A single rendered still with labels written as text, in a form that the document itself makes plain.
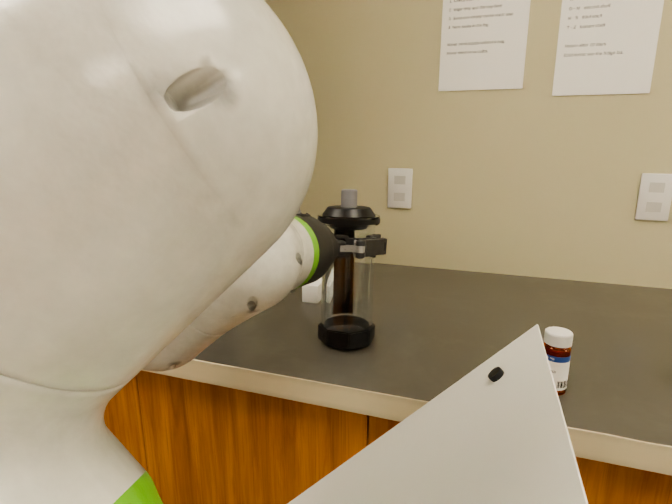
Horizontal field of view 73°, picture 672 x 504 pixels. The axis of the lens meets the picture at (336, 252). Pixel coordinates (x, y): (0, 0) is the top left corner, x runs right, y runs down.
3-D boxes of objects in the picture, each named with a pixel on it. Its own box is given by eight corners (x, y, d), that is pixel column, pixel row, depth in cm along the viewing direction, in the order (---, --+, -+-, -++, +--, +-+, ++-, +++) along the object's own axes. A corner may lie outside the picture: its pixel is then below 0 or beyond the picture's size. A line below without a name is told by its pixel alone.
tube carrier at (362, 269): (328, 319, 90) (330, 210, 86) (382, 326, 86) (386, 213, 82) (307, 338, 80) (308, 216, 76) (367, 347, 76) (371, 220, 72)
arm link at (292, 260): (294, 283, 39) (230, 178, 40) (193, 352, 43) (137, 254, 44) (344, 266, 52) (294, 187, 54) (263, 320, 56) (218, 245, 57)
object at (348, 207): (332, 223, 85) (333, 187, 84) (380, 226, 82) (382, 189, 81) (314, 229, 76) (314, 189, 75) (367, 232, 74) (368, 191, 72)
